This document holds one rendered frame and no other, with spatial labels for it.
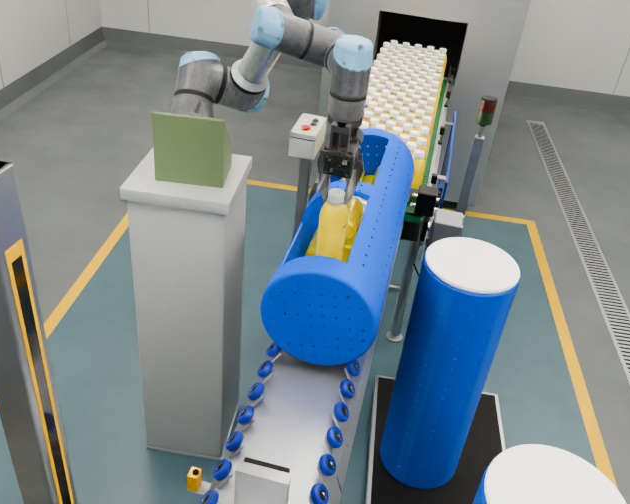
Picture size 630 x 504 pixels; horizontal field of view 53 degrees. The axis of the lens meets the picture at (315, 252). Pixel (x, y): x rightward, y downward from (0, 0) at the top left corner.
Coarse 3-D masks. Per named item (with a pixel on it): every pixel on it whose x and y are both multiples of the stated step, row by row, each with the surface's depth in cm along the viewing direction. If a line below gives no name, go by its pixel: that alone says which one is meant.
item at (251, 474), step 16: (240, 464) 116; (256, 464) 117; (272, 464) 118; (240, 480) 116; (256, 480) 115; (272, 480) 114; (288, 480) 114; (240, 496) 119; (256, 496) 118; (272, 496) 117; (288, 496) 119
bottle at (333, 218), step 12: (324, 204) 144; (336, 204) 142; (324, 216) 143; (336, 216) 142; (348, 216) 146; (324, 228) 145; (336, 228) 144; (324, 240) 146; (336, 240) 146; (324, 252) 148; (336, 252) 148
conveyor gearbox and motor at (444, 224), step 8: (432, 216) 246; (440, 216) 244; (448, 216) 244; (456, 216) 245; (432, 224) 243; (440, 224) 240; (448, 224) 240; (456, 224) 240; (432, 232) 243; (440, 232) 242; (448, 232) 241; (456, 232) 241; (432, 240) 245
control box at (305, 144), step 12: (300, 120) 247; (312, 120) 248; (324, 120) 249; (300, 132) 238; (312, 132) 239; (324, 132) 254; (300, 144) 239; (312, 144) 238; (300, 156) 242; (312, 156) 241
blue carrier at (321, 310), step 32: (384, 160) 195; (384, 192) 181; (384, 224) 170; (288, 256) 172; (320, 256) 148; (352, 256) 150; (384, 256) 162; (288, 288) 147; (320, 288) 145; (352, 288) 143; (384, 288) 157; (288, 320) 152; (320, 320) 150; (352, 320) 148; (288, 352) 158; (320, 352) 155; (352, 352) 153
